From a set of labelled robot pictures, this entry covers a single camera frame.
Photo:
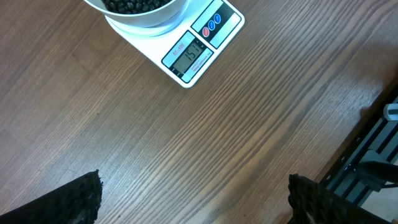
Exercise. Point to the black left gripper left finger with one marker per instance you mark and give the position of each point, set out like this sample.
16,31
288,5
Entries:
75,202

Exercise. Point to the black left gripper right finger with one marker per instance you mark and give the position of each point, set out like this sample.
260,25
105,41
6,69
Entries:
311,203

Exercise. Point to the white digital kitchen scale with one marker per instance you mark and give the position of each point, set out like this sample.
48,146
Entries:
185,46

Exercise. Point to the white bowl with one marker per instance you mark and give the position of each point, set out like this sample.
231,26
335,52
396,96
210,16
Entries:
139,14

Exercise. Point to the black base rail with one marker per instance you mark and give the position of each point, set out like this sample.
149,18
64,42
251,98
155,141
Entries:
368,164

